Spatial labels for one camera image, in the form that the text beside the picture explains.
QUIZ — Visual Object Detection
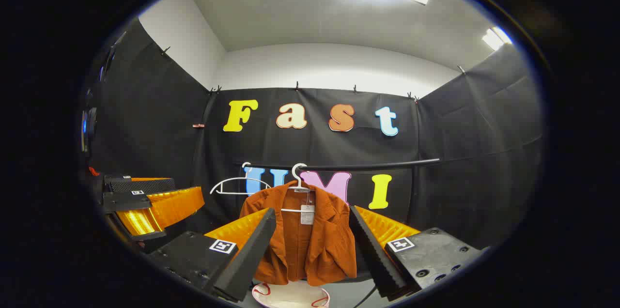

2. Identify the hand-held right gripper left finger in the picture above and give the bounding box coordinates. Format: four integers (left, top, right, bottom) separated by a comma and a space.
144, 207, 278, 303

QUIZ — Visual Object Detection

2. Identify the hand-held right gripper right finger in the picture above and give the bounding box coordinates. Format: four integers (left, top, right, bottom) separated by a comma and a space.
349, 205, 487, 299

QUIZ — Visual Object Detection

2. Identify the orange ribbed jacket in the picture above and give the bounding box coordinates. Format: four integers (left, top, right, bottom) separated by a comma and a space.
240, 180, 358, 287

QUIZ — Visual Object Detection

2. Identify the white laundry hamper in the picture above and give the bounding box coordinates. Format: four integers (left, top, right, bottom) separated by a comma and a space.
252, 281, 331, 308

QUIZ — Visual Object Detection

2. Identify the white plastic hanger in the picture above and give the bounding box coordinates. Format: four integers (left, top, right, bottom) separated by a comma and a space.
210, 162, 272, 196
281, 163, 316, 214

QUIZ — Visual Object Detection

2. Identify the black clothes rack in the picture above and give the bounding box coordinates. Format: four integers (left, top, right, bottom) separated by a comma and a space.
241, 157, 441, 171

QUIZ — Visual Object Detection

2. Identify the black backdrop cloth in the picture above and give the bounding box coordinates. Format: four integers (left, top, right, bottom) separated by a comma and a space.
82, 17, 544, 250

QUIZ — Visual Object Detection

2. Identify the small ceiling light panel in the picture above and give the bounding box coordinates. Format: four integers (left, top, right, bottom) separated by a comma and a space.
482, 26, 513, 51

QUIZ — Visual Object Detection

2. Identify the black floor cable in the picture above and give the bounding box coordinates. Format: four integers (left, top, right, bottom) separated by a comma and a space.
353, 286, 379, 308

